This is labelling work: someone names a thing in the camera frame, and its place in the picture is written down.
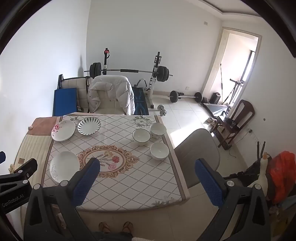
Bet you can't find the grey padded chair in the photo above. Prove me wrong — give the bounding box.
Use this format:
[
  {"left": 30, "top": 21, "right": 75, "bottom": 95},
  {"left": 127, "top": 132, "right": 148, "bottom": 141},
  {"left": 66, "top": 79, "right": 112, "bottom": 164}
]
[{"left": 173, "top": 128, "right": 221, "bottom": 189}]

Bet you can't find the white door frame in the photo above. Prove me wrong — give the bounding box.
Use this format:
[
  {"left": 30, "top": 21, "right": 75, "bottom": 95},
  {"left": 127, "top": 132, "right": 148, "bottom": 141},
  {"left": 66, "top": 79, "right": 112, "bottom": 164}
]
[{"left": 201, "top": 27, "right": 263, "bottom": 109}]

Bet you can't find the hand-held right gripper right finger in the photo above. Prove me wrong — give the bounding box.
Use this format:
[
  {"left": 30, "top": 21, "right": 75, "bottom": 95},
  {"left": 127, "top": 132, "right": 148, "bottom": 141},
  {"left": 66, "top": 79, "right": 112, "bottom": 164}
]
[{"left": 195, "top": 158, "right": 271, "bottom": 241}]

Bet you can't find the red plastic bag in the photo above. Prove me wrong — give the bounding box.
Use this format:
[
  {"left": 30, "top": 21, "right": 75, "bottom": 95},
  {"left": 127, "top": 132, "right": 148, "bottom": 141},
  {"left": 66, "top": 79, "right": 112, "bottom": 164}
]
[{"left": 266, "top": 151, "right": 296, "bottom": 204}]

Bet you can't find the blue folded mat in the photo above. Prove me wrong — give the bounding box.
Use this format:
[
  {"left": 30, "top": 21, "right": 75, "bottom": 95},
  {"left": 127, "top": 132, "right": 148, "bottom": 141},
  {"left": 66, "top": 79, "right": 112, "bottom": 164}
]
[{"left": 52, "top": 88, "right": 77, "bottom": 116}]

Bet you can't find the beige quilted leather chair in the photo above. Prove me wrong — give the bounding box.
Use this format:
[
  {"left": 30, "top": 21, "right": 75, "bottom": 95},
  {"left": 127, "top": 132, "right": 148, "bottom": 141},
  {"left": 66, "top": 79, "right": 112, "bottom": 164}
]
[{"left": 60, "top": 76, "right": 91, "bottom": 113}]

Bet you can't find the blue red floral white bowl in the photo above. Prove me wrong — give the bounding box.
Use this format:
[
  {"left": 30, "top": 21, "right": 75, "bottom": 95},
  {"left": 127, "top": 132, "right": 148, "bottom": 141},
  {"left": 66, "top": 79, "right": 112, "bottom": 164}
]
[{"left": 150, "top": 123, "right": 167, "bottom": 139}]

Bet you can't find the white puffer jacket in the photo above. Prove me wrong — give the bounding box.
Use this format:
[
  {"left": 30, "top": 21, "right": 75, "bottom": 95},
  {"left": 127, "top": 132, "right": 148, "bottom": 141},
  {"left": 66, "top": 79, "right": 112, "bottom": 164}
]
[{"left": 87, "top": 75, "right": 136, "bottom": 115}]

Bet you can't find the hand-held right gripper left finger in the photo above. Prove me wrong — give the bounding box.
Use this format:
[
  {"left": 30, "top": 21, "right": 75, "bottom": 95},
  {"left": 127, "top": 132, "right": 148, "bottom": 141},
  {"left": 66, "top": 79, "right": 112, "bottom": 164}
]
[{"left": 23, "top": 158, "right": 101, "bottom": 241}]

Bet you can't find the person's dark clothing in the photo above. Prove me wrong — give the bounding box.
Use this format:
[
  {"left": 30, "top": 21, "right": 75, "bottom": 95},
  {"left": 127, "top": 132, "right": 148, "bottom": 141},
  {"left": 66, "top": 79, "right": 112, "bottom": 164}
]
[{"left": 91, "top": 230, "right": 134, "bottom": 241}]

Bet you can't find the person's right foot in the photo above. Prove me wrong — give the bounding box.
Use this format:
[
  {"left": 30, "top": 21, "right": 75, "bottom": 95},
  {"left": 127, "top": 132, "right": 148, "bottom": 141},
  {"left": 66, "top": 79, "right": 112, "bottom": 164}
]
[{"left": 122, "top": 221, "right": 134, "bottom": 233}]

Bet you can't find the beige striped brown cloth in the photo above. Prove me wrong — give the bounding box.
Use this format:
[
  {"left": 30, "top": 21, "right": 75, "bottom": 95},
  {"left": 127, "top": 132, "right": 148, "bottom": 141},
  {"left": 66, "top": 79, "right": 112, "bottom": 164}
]
[{"left": 13, "top": 116, "right": 61, "bottom": 188}]

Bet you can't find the black box appliance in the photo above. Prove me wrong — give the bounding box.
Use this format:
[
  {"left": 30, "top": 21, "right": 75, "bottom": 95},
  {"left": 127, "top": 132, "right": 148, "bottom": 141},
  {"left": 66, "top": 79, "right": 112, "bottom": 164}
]
[{"left": 209, "top": 92, "right": 221, "bottom": 104}]

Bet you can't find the black exercise equipment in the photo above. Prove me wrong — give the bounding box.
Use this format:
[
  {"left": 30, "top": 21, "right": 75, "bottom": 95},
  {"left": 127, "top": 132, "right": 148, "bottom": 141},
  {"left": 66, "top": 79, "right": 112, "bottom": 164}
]
[{"left": 223, "top": 140, "right": 266, "bottom": 186}]

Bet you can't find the grey floral white plate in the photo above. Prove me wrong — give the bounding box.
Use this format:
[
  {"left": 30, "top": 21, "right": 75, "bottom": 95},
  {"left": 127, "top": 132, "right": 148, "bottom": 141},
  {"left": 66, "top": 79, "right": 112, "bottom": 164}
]
[{"left": 49, "top": 151, "right": 80, "bottom": 184}]

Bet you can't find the pink floral white plate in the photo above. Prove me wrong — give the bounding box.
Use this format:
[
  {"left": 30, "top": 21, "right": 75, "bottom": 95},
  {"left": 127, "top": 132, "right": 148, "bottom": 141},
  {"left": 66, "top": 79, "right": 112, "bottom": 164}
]
[{"left": 51, "top": 120, "right": 76, "bottom": 142}]

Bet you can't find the short barbell with black plates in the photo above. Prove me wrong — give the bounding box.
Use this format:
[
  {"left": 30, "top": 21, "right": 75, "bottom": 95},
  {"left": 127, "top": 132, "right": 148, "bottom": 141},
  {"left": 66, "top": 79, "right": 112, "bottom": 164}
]
[{"left": 170, "top": 90, "right": 203, "bottom": 103}]

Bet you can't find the blue stroke patterned plate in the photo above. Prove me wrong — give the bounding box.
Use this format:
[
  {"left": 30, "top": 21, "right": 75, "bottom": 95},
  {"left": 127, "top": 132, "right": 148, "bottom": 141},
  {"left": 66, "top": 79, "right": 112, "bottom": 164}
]
[{"left": 77, "top": 117, "right": 102, "bottom": 135}]

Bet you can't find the black blue weight bench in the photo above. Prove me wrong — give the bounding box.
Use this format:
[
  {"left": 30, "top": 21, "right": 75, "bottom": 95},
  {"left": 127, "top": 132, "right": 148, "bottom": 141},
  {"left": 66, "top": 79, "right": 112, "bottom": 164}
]
[{"left": 132, "top": 86, "right": 149, "bottom": 115}]

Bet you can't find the dark wooden chair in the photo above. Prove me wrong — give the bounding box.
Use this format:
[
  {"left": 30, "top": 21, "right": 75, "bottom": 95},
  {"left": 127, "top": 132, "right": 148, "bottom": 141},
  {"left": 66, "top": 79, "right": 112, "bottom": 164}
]
[{"left": 210, "top": 100, "right": 256, "bottom": 151}]

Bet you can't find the black rimmed white bowl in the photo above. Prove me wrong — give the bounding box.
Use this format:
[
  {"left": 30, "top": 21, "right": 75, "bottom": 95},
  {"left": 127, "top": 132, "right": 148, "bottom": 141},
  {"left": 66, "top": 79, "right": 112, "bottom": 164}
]
[{"left": 132, "top": 128, "right": 150, "bottom": 146}]

